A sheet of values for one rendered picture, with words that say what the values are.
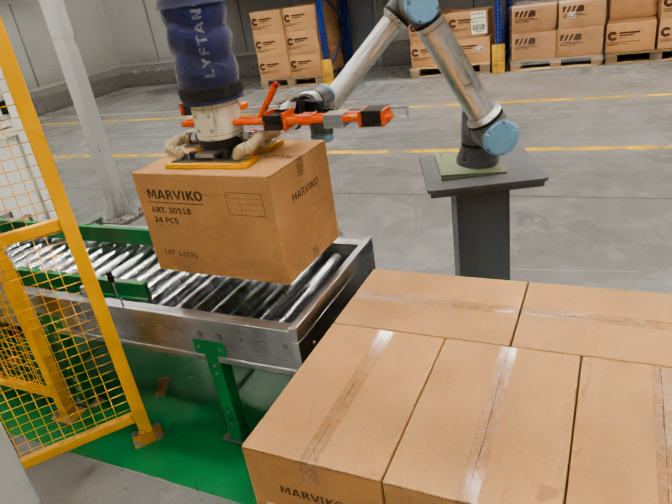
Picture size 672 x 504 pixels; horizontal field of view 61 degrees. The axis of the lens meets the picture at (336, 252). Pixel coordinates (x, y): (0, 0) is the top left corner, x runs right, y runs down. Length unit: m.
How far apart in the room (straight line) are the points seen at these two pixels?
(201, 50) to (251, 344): 1.00
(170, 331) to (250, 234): 0.52
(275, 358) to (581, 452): 1.02
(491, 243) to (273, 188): 1.24
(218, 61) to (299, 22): 7.93
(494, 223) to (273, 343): 1.23
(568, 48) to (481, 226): 6.36
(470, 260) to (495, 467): 1.47
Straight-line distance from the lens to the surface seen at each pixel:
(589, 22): 8.85
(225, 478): 2.35
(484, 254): 2.79
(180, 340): 2.27
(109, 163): 5.11
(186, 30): 2.03
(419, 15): 2.24
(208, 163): 2.07
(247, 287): 2.36
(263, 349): 2.04
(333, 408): 1.67
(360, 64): 2.38
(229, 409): 2.36
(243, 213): 1.98
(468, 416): 1.61
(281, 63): 10.22
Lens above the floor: 1.63
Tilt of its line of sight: 26 degrees down
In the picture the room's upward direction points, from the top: 9 degrees counter-clockwise
